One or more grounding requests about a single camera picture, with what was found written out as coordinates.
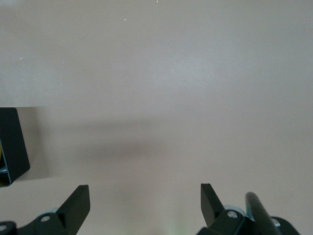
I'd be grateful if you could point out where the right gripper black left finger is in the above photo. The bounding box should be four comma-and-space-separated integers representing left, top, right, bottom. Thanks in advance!
17, 185, 91, 235

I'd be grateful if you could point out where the black rectangular plastic box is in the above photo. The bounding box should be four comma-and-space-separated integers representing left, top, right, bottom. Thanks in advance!
0, 107, 31, 188

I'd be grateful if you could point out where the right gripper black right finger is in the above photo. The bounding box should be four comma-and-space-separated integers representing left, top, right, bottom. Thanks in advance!
196, 183, 246, 235

